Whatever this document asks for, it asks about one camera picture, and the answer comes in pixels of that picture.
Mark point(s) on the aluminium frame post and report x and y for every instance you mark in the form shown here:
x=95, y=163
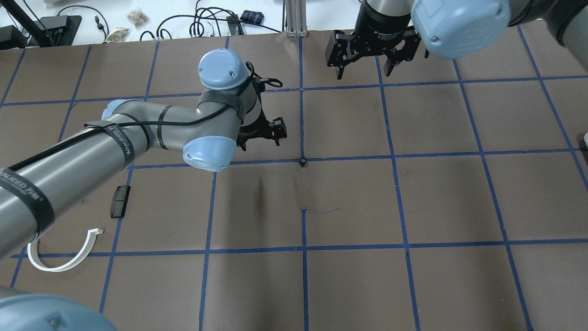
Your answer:
x=295, y=18

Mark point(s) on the black brake pad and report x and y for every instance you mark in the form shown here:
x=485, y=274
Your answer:
x=119, y=202

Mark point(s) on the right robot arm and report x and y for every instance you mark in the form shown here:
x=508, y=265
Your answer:
x=450, y=29

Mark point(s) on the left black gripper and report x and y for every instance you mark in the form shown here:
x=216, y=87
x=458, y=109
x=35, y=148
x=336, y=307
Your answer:
x=276, y=128

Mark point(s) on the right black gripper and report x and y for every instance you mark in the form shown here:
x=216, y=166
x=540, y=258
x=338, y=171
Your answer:
x=383, y=24

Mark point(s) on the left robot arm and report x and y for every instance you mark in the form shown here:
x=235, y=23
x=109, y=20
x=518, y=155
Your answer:
x=40, y=189

